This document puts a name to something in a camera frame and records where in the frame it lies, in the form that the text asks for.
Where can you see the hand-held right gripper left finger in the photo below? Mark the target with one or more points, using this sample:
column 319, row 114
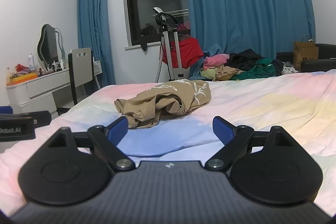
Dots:
column 118, row 127

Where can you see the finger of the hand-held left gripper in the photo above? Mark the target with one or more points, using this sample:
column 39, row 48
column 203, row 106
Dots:
column 39, row 118

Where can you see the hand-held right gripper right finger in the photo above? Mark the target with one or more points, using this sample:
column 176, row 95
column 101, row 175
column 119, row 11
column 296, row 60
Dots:
column 222, row 129

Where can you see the tan t-shirt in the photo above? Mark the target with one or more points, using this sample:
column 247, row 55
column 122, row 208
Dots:
column 170, row 98

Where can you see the blue object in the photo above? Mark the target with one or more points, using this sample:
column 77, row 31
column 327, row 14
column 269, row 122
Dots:
column 5, row 110

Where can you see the white dressing table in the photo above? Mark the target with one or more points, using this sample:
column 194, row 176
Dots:
column 39, row 90

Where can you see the orange box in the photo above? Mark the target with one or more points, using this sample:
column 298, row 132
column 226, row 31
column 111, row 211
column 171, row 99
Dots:
column 23, row 78

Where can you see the pastel bed sheet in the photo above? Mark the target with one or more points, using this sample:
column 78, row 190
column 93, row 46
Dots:
column 262, row 108

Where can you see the row of small cosmetic bottles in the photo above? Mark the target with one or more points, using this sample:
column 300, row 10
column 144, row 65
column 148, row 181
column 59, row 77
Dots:
column 57, row 65

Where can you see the beige garment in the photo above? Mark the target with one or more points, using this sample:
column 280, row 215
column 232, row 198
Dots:
column 227, row 71

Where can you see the yellow-green garment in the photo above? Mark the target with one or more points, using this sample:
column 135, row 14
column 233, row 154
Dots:
column 207, row 73

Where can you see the grey and black chair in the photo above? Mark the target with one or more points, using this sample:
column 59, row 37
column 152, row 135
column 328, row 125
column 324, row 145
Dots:
column 81, row 64

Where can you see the green garment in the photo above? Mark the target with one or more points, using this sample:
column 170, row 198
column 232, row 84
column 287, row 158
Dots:
column 257, row 69

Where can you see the black garment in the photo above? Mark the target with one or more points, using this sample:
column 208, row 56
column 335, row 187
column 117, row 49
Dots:
column 244, row 58

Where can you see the red garment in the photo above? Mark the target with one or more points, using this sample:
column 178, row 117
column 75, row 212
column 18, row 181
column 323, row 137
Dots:
column 191, row 50

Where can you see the garment steamer stand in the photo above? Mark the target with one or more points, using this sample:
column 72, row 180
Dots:
column 172, row 56

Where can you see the white patterned garment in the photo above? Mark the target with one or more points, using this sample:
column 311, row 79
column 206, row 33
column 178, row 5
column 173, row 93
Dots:
column 290, row 69

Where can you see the brown paper bag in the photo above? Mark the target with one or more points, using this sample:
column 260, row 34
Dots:
column 305, row 53

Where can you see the narrow blue curtain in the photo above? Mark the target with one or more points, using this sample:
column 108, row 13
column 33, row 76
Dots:
column 92, row 16

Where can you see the black sofa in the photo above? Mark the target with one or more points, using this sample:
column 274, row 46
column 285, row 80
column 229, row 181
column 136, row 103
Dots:
column 320, row 64

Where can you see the white wall-mounted box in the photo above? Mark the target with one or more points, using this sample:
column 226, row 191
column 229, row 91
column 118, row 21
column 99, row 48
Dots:
column 97, row 66

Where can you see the wavy frame mirror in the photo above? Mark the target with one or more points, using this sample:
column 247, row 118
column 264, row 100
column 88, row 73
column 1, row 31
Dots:
column 48, row 45

